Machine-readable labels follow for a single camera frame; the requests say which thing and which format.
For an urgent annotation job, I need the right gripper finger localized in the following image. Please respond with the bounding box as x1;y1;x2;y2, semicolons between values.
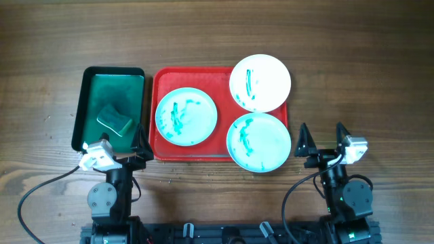
294;123;318;157
336;122;351;148

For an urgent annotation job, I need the green sponge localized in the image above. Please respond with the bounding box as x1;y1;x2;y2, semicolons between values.
96;104;133;137

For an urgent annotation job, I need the white plate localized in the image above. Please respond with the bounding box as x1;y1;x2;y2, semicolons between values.
229;54;292;113
226;113;292;173
155;87;218;146

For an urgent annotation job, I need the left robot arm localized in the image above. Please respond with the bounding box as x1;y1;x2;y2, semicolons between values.
79;124;153;244

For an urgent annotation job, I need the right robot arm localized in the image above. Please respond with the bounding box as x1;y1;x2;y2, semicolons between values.
294;122;373;243

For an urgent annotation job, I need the dark green plastic tray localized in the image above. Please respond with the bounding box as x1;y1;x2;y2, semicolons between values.
71;66;146;153

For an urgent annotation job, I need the red plastic tray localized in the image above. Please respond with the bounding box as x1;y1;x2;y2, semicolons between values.
149;66;289;163

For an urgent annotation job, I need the left black cable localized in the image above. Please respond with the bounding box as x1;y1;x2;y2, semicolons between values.
17;165;82;244

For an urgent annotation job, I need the black cable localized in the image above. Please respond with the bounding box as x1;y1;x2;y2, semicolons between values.
17;165;82;244
281;152;345;244

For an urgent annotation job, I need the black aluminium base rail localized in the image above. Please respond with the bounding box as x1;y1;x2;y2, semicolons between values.
80;221;382;244

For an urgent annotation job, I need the right black cable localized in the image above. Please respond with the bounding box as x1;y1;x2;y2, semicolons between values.
281;152;345;244

